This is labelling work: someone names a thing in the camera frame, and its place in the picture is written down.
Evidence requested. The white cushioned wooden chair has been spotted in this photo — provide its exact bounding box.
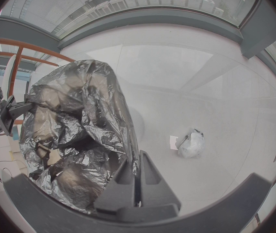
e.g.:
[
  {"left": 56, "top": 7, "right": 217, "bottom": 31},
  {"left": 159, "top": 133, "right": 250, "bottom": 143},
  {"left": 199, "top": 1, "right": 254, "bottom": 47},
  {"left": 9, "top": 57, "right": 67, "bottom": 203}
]
[{"left": 0, "top": 38, "right": 76, "bottom": 106}]

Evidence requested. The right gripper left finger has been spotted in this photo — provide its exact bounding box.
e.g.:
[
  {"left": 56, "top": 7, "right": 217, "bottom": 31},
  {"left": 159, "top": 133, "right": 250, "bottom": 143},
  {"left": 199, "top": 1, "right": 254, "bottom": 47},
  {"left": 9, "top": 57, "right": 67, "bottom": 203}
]
[{"left": 94, "top": 157, "right": 138, "bottom": 214}]

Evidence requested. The grey trash bin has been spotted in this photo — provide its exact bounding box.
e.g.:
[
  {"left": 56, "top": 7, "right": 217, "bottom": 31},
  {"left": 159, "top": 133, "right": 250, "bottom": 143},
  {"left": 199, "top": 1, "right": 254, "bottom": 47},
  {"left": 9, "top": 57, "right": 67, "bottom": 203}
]
[{"left": 124, "top": 103, "right": 146, "bottom": 145}]

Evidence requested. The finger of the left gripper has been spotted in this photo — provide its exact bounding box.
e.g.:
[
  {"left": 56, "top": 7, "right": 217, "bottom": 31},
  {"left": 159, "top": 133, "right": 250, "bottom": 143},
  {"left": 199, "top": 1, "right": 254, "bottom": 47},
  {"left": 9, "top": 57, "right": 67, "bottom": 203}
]
[{"left": 12, "top": 101, "right": 38, "bottom": 117}]

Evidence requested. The window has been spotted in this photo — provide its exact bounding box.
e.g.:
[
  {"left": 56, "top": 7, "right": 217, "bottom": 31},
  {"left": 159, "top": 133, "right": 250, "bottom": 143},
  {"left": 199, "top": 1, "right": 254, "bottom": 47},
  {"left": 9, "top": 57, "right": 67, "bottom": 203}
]
[{"left": 0, "top": 0, "right": 276, "bottom": 82}]

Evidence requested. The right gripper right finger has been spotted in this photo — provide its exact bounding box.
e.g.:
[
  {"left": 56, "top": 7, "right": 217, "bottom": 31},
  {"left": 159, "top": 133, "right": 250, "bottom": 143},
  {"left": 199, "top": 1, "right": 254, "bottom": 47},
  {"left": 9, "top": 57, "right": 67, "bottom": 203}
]
[{"left": 138, "top": 150, "right": 181, "bottom": 212}]

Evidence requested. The crumpled white plastic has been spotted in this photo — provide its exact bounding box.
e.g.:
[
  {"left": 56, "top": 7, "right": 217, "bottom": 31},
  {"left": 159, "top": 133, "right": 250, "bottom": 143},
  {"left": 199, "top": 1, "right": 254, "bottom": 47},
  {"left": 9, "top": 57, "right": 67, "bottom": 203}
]
[{"left": 178, "top": 129, "right": 205, "bottom": 159}]

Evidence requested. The black plastic bag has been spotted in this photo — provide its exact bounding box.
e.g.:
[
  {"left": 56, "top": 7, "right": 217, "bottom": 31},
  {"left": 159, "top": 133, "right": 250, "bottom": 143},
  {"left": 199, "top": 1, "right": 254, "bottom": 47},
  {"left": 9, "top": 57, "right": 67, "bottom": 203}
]
[{"left": 19, "top": 60, "right": 141, "bottom": 215}]

